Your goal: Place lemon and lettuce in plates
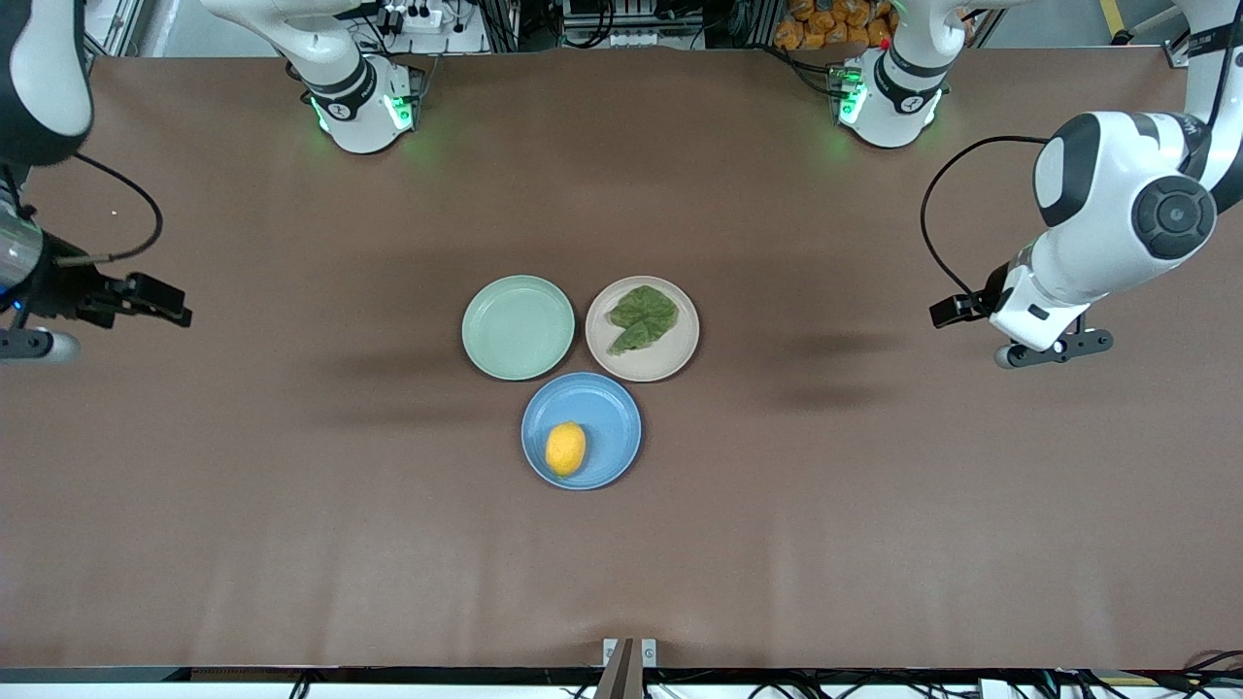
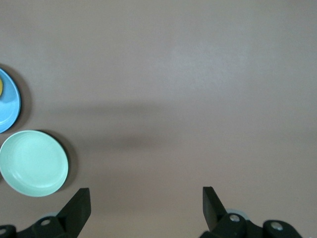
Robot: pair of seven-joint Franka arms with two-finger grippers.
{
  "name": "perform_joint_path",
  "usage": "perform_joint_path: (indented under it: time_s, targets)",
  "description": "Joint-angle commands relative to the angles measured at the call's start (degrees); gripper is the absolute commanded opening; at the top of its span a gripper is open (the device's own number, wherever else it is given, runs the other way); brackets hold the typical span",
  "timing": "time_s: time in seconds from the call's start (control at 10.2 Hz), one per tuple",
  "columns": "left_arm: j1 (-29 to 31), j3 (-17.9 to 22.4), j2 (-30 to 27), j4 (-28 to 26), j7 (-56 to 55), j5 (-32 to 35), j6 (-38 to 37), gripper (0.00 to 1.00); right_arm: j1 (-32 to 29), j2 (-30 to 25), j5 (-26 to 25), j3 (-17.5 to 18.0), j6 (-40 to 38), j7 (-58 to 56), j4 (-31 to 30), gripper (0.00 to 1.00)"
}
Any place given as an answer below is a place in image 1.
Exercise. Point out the pale green plate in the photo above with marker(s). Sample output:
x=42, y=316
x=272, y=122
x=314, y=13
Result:
x=518, y=328

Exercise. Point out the dark slanted pole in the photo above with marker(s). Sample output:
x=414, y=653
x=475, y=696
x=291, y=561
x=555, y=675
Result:
x=617, y=675

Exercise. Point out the small metal bracket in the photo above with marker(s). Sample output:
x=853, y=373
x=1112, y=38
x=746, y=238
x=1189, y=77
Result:
x=649, y=652

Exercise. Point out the yellow lemon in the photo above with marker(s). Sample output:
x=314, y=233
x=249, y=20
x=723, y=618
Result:
x=565, y=449

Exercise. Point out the blue plate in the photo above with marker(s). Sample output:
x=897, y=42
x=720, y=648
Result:
x=607, y=413

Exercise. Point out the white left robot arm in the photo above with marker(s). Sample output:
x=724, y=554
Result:
x=1097, y=194

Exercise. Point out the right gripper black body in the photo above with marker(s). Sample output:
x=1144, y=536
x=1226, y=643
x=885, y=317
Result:
x=68, y=291

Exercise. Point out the aluminium frame profile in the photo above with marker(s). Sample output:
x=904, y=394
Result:
x=112, y=29

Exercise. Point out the green lettuce leaf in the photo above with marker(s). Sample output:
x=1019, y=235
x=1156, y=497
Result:
x=643, y=313

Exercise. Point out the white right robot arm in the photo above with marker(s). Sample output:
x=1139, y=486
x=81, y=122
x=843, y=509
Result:
x=345, y=107

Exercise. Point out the white power strip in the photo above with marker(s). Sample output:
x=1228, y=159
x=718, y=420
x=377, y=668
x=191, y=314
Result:
x=416, y=16

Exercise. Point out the beige white plate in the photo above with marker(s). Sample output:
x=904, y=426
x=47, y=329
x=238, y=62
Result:
x=683, y=335

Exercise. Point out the bag of orange items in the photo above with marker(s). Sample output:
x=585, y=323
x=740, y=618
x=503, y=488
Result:
x=825, y=24

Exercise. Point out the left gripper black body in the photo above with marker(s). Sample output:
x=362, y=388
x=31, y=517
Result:
x=991, y=291

